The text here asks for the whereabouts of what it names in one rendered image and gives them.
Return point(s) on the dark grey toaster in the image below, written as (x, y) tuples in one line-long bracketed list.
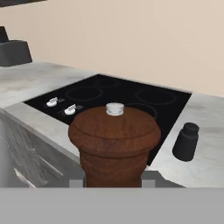
[(14, 52)]

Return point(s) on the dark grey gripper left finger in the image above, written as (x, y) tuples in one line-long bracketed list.
[(76, 181)]

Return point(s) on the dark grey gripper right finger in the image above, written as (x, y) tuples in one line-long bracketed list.
[(154, 179)]

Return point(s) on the grey wood cabinet front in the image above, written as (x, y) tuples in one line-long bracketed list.
[(32, 157)]

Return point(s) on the white hob knob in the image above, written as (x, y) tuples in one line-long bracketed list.
[(70, 110), (52, 102)]

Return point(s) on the brown wooden pepper mill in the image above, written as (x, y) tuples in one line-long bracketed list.
[(114, 145)]

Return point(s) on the black condiment shaker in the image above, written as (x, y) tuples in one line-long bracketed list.
[(185, 142)]

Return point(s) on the black glass hob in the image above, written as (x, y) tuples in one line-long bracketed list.
[(122, 96)]

